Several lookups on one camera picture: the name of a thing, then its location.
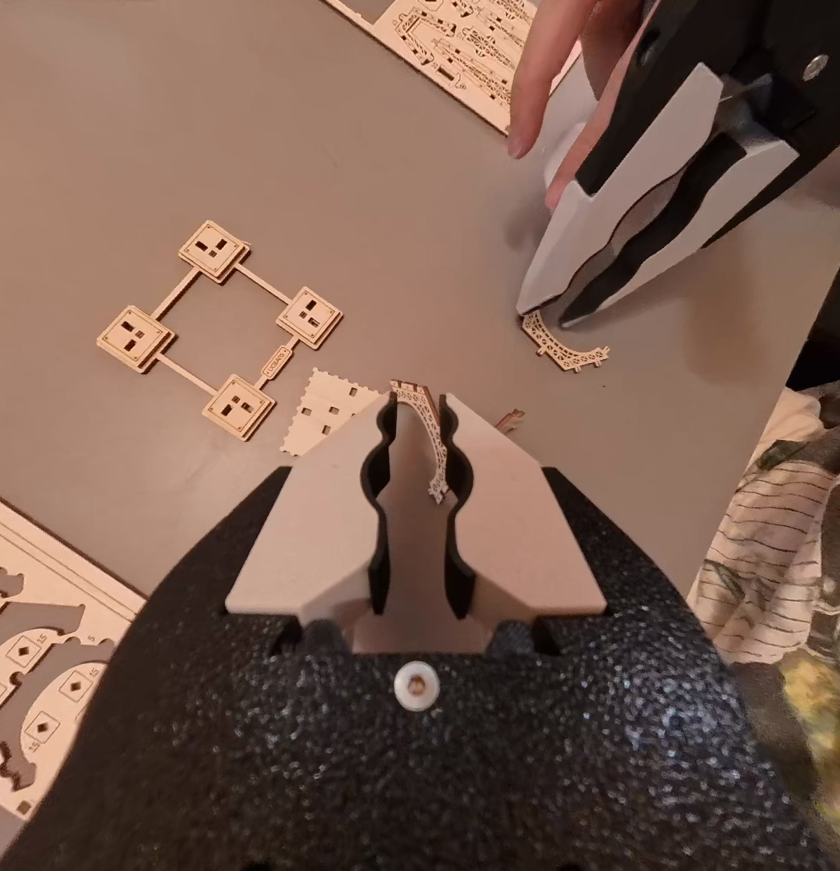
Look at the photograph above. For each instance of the square wooden plate with holes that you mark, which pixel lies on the square wooden plate with holes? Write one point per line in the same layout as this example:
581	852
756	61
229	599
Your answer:
304	435

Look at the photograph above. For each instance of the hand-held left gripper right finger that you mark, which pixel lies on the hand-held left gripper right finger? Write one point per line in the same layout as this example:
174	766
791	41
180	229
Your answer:
529	544

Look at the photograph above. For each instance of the person's right hand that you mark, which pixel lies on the person's right hand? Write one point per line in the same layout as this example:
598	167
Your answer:
556	47

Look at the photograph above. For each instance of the grey desk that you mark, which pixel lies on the grey desk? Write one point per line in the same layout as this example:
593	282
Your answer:
324	170

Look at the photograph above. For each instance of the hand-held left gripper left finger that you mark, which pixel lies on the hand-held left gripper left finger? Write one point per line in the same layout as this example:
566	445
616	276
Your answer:
304	544

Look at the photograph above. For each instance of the person's cream printed shirt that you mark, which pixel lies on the person's cream printed shirt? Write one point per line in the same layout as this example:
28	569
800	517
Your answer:
767	544

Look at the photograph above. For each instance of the wooden lattice arch piece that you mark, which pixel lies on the wooden lattice arch piece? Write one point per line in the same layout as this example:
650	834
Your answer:
512	418
439	476
563	355

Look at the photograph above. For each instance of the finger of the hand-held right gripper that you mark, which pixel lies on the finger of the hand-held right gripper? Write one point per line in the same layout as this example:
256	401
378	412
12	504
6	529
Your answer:
597	231
746	184

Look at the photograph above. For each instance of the wooden four-block square frame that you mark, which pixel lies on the wooden four-block square frame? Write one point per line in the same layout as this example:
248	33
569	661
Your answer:
113	340

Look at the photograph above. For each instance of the wooden sheet with arch cutouts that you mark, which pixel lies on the wooden sheet with arch cutouts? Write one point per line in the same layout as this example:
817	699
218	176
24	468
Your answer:
66	578

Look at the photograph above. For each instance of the wooden sheet with lattice parts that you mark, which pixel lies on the wooden sheet with lattice parts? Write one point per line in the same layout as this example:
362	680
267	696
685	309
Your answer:
447	54

